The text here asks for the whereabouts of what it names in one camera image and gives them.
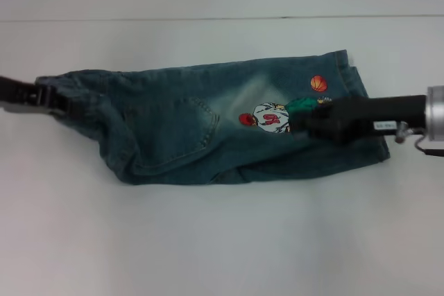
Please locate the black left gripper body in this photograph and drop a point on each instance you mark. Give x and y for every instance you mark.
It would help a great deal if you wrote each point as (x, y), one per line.
(17, 93)

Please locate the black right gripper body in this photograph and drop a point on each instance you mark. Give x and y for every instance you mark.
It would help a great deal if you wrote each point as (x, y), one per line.
(367, 114)

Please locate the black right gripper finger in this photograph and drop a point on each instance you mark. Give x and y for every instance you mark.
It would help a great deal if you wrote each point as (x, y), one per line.
(302, 125)

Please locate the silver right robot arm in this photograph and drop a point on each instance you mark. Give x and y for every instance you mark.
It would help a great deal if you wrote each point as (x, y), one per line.
(435, 112)

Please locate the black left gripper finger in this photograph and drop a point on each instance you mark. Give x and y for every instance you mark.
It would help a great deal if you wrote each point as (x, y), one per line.
(66, 106)

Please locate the metal gripper connector plug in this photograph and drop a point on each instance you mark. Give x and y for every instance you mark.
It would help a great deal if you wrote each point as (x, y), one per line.
(403, 132)

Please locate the blue denim shorts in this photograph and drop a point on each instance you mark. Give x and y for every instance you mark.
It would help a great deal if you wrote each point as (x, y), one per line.
(173, 129)

